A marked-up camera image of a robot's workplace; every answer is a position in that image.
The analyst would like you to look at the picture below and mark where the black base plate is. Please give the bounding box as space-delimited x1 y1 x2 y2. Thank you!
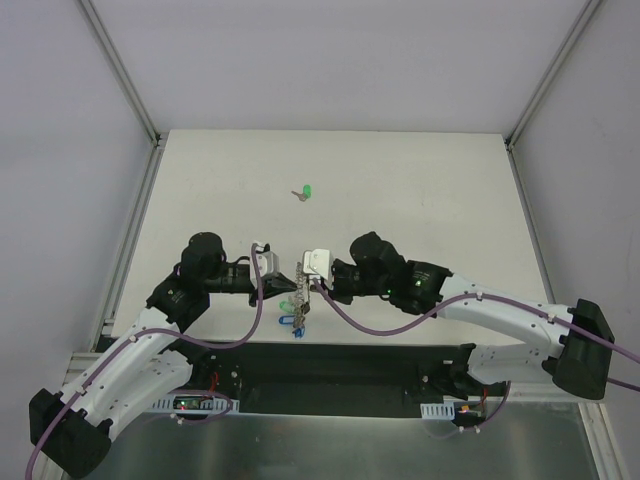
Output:
152 338 501 416

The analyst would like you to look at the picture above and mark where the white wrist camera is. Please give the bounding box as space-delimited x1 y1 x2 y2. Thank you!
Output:
302 249 334 286
250 242 280 285

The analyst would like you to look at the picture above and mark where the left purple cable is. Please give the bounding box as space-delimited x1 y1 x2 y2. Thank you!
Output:
24 244 266 479

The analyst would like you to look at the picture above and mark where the blue tag key bunch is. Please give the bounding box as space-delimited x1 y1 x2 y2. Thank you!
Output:
278 315 295 326

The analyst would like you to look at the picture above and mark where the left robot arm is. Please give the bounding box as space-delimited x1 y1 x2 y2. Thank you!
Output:
25 232 296 479

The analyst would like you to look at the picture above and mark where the metal key organizer ring disc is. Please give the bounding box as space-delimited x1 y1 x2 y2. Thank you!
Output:
293 262 310 329

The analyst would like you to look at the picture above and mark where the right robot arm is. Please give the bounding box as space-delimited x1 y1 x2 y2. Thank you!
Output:
313 232 615 401

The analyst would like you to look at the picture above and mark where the right white cable duct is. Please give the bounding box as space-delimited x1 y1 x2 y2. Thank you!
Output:
420 402 456 421

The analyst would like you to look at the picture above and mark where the green tag on ring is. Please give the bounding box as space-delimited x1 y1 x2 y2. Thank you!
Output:
279 301 295 314

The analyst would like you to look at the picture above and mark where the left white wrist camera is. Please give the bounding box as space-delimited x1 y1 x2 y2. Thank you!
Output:
250 242 280 285

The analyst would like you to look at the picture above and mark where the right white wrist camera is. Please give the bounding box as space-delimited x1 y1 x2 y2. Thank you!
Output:
302 249 334 286

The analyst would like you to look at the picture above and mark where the left white cable duct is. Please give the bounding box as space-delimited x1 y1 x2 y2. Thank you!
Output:
145 394 240 415

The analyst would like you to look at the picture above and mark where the key with green tag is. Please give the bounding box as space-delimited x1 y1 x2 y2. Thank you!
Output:
291 184 312 202

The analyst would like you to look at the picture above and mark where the white cable duct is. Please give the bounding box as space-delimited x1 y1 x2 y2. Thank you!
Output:
420 402 456 421
145 394 240 415

